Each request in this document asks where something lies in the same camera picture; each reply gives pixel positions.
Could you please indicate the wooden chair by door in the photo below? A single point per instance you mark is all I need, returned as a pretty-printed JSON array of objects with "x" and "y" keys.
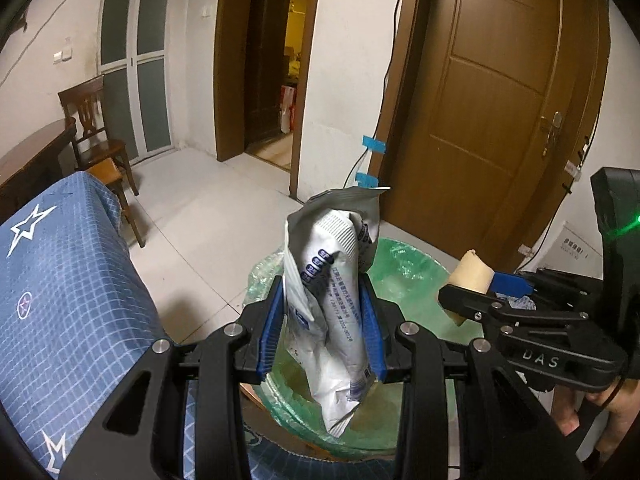
[{"x": 94, "y": 143}]

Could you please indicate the beige paper roll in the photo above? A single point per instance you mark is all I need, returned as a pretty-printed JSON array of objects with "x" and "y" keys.
[{"x": 472, "y": 273}]

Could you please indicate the brown wooden door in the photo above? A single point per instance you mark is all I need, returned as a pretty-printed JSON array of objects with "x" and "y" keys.
[{"x": 494, "y": 98}]

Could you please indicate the blue tape strip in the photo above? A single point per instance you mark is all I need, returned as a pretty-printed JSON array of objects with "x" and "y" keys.
[
  {"x": 366, "y": 180},
  {"x": 374, "y": 145}
]

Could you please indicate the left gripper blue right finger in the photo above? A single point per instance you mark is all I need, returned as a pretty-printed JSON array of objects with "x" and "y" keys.
[{"x": 374, "y": 330}]

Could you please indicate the glass panel door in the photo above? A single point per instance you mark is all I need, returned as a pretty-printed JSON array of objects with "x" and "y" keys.
[{"x": 132, "y": 63}]

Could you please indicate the blue tape strip upper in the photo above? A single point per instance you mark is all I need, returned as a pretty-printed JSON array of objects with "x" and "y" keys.
[{"x": 374, "y": 145}]

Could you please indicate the silver foil snack bag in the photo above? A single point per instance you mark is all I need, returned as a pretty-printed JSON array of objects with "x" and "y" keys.
[{"x": 328, "y": 244}]

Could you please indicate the wooden stool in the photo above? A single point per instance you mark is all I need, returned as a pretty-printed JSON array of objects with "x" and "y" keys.
[{"x": 109, "y": 174}]

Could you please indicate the dark wooden dining table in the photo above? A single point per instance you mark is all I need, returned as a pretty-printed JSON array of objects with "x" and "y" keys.
[{"x": 32, "y": 166}]

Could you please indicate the person's right hand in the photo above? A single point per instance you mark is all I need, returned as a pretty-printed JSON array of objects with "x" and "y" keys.
[{"x": 623, "y": 409}]

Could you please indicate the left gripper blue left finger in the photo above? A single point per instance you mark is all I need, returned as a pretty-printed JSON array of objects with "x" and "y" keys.
[{"x": 271, "y": 320}]

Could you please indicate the blue star patterned tablecloth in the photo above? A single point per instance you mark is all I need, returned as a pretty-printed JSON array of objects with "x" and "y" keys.
[{"x": 91, "y": 386}]

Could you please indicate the blue tape strip lower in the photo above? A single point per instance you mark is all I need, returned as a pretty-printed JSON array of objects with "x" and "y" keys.
[{"x": 366, "y": 180}]

